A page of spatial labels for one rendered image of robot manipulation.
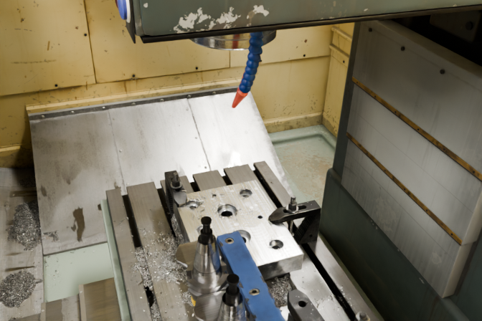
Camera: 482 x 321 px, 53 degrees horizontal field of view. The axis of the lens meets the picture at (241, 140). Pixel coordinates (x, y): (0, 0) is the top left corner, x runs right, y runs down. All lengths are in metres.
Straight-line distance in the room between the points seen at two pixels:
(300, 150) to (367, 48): 1.04
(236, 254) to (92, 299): 0.70
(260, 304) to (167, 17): 0.42
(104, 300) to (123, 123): 0.79
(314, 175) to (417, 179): 0.94
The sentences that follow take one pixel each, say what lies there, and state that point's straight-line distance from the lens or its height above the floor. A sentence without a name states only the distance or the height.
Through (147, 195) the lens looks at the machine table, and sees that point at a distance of 1.41.
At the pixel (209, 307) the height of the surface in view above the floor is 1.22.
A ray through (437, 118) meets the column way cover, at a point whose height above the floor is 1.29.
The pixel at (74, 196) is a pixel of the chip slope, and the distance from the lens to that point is 1.78.
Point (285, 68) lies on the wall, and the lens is 2.14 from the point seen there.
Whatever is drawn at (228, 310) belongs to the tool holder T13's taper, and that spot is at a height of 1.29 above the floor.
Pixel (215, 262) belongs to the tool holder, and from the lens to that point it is 0.71.
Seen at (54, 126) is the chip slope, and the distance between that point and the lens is 1.96.
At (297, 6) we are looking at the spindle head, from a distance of 0.50.
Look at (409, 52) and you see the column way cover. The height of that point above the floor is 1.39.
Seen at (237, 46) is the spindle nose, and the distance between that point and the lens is 0.77.
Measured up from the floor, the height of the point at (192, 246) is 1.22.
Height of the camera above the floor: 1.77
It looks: 32 degrees down
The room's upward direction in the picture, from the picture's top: 2 degrees clockwise
